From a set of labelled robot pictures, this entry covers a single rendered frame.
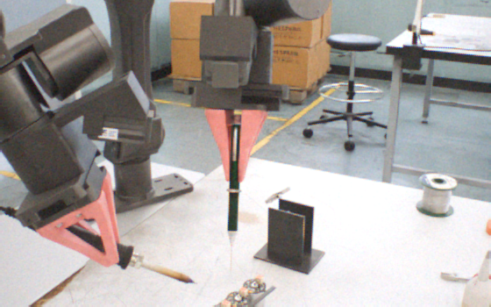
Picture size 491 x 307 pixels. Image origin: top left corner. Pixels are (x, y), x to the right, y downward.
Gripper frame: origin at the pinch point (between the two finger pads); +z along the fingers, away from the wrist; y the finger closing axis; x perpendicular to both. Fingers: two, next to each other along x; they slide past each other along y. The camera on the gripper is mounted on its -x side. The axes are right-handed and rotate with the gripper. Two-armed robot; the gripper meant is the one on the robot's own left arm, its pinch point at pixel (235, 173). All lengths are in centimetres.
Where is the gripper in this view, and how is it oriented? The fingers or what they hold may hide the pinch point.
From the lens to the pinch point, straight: 54.1
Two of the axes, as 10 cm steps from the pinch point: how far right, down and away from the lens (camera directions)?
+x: 1.1, -0.5, 9.9
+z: -0.5, 10.0, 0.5
